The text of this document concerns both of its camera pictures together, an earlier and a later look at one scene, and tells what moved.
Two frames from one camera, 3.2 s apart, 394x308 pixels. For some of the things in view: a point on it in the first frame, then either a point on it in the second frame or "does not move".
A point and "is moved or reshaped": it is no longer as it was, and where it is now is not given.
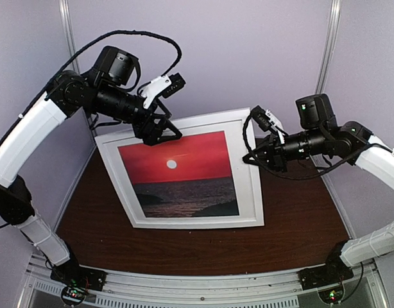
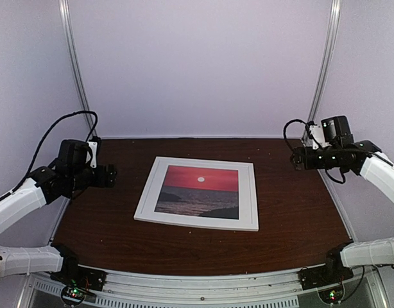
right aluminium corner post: x=328 y=47 does not move
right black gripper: x=275 y=155 → x=309 y=162
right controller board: x=332 y=296 does not move
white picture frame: x=251 y=149 → x=197 y=221
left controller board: x=72 y=296 does not move
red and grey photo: x=190 y=176 is moved or reshaped
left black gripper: x=151 y=136 → x=101 y=181
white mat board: x=237 y=145 → x=245 y=211
